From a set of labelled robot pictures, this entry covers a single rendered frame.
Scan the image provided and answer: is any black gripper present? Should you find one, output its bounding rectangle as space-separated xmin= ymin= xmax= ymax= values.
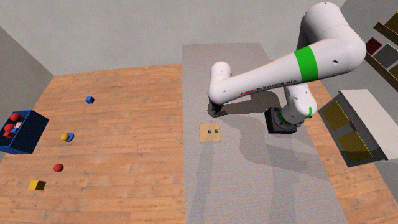
xmin=211 ymin=102 xmax=224 ymax=115

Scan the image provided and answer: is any peach square mat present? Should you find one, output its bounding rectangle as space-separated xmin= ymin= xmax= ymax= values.
xmin=199 ymin=123 xmax=221 ymax=142

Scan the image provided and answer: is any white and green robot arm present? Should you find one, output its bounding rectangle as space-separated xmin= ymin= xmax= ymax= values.
xmin=208 ymin=2 xmax=366 ymax=129

